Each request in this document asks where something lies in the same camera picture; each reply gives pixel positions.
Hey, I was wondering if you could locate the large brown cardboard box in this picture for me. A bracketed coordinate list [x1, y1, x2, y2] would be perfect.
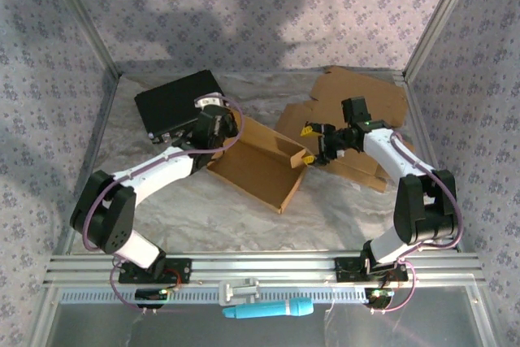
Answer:
[271, 65, 416, 193]

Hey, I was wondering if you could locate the small brown cardboard box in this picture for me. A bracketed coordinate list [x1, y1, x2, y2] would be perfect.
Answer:
[206, 115, 309, 215]

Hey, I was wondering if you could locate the black ribbed carrying case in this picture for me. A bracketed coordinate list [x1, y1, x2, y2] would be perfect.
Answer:
[134, 69, 231, 145]

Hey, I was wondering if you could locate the teal handheld device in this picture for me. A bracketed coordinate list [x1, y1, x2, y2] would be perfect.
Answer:
[222, 297, 314, 319]

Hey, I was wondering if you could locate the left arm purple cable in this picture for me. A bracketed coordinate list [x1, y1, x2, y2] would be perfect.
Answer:
[82, 97, 245, 316]

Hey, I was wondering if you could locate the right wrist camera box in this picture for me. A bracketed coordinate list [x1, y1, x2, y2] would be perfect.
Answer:
[340, 97, 373, 125]

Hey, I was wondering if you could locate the aluminium side rail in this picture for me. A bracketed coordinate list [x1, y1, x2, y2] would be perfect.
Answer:
[54, 72, 123, 257]
[392, 72, 481, 258]

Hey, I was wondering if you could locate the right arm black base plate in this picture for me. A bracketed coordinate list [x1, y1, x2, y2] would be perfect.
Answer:
[335, 256, 410, 283]

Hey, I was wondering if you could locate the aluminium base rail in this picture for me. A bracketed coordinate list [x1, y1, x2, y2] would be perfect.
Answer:
[43, 252, 487, 287]

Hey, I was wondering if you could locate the grey slotted cable duct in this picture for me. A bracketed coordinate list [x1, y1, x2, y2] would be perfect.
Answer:
[58, 289, 373, 304]

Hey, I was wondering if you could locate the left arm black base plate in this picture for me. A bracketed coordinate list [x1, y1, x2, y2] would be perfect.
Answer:
[117, 258, 193, 284]

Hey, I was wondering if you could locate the grey rail clamp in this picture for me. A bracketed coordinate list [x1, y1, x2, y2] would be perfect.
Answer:
[218, 277, 261, 306]

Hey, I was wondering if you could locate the aluminium frame post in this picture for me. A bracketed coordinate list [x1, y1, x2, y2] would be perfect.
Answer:
[404, 0, 483, 80]

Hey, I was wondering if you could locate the grey metal base plate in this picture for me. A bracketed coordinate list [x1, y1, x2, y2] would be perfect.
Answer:
[32, 286, 495, 347]

